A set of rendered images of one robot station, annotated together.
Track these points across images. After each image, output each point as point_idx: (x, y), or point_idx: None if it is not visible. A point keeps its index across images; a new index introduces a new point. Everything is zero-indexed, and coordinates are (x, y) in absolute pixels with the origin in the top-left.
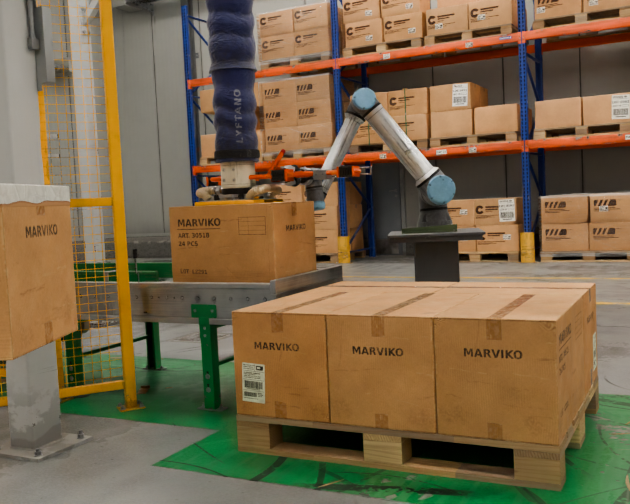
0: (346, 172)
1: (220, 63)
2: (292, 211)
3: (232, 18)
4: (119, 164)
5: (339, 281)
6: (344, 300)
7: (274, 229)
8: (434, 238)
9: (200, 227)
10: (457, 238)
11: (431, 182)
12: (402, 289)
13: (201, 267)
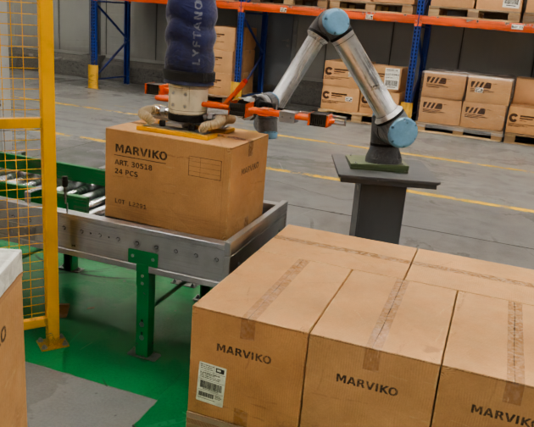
0: (319, 121)
1: None
2: (249, 152)
3: None
4: (52, 80)
5: (283, 219)
6: (314, 288)
7: (230, 177)
8: (386, 182)
9: (142, 158)
10: (410, 185)
11: (394, 124)
12: (366, 262)
13: (140, 201)
